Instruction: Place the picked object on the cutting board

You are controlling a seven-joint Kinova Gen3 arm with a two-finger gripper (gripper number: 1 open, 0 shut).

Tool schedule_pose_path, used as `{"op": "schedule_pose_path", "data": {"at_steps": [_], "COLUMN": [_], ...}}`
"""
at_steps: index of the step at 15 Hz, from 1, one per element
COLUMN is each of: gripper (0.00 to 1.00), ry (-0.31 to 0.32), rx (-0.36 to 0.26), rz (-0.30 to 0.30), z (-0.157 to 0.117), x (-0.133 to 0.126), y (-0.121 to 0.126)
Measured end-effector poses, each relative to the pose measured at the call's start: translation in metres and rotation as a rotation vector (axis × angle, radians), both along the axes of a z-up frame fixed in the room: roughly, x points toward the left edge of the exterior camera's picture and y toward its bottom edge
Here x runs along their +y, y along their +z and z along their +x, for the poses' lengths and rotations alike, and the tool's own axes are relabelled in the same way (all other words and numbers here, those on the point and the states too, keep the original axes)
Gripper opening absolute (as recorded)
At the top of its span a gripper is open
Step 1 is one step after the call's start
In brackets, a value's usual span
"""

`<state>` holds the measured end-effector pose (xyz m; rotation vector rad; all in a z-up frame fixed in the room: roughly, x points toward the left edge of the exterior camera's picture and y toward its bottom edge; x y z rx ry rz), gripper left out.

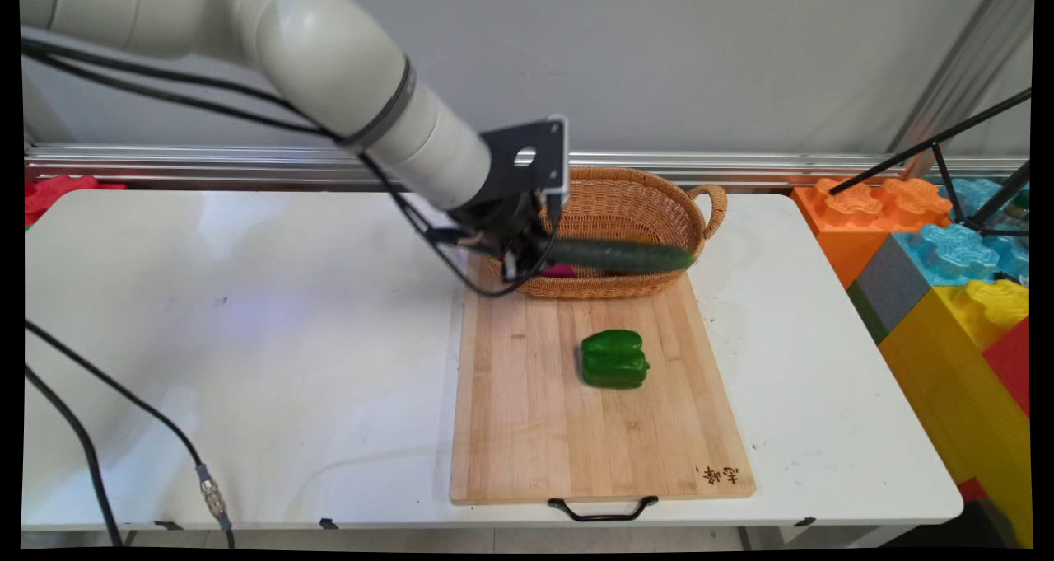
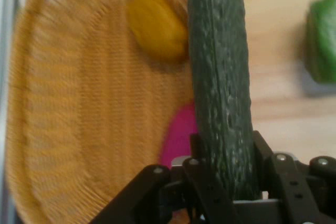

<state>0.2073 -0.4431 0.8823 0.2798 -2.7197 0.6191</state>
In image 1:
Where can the purple sweet potato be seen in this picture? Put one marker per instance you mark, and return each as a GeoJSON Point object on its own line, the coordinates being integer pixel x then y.
{"type": "Point", "coordinates": [560, 271]}

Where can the wooden cutting board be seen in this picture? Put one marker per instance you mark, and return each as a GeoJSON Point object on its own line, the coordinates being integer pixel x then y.
{"type": "Point", "coordinates": [576, 429]}

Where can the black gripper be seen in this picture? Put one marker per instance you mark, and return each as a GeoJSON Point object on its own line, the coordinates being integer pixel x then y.
{"type": "Point", "coordinates": [498, 223]}

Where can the yellow giant toy block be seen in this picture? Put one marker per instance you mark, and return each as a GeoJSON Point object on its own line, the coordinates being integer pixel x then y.
{"type": "Point", "coordinates": [955, 380]}

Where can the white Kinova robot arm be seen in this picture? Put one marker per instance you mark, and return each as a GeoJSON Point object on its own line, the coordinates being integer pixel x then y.
{"type": "Point", "coordinates": [329, 67]}

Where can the grey giant toy block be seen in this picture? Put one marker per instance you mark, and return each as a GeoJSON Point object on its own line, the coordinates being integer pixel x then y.
{"type": "Point", "coordinates": [885, 285]}

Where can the black tripod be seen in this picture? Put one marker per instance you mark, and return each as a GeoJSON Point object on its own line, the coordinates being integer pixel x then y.
{"type": "Point", "coordinates": [955, 182]}

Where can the dark green cucumber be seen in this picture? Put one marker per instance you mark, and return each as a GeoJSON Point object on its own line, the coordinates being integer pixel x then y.
{"type": "Point", "coordinates": [626, 255]}

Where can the red giant toy block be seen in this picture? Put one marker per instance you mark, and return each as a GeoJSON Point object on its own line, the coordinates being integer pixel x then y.
{"type": "Point", "coordinates": [1011, 363]}

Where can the aluminium wall rail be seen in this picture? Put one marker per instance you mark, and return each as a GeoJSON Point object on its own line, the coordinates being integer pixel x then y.
{"type": "Point", "coordinates": [741, 167]}

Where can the red flower-top toy block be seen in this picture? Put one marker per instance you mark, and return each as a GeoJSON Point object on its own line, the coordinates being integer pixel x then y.
{"type": "Point", "coordinates": [58, 194]}

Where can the woven wicker basket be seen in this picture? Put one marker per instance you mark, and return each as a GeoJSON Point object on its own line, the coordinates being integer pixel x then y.
{"type": "Point", "coordinates": [634, 207]}

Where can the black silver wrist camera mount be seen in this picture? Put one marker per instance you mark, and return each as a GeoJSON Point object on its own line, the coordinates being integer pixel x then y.
{"type": "Point", "coordinates": [527, 161]}

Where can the blue giant toy block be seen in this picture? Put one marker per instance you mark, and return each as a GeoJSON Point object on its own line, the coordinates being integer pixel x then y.
{"type": "Point", "coordinates": [959, 252]}

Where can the orange giant toy block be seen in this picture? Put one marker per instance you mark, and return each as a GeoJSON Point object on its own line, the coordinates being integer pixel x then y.
{"type": "Point", "coordinates": [856, 215]}

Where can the green bell pepper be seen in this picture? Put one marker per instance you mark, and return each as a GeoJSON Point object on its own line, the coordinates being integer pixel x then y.
{"type": "Point", "coordinates": [614, 360]}

